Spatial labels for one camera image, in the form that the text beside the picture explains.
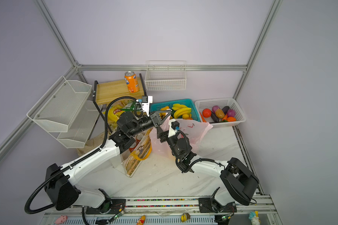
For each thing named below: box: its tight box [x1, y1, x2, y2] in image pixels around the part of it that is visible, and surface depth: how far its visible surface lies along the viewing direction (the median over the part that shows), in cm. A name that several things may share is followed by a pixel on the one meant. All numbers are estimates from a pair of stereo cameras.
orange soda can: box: [123, 70, 140, 94], surface depth 77 cm
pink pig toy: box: [54, 215, 69, 225], surface depth 70 cm
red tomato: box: [202, 108, 212, 119], surface depth 113 cm
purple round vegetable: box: [226, 108, 236, 118], surface depth 112 cm
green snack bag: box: [120, 100, 136, 112], surface depth 90 cm
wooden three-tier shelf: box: [92, 73, 147, 133], surface depth 84 cm
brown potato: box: [215, 108, 225, 119], surface depth 110 cm
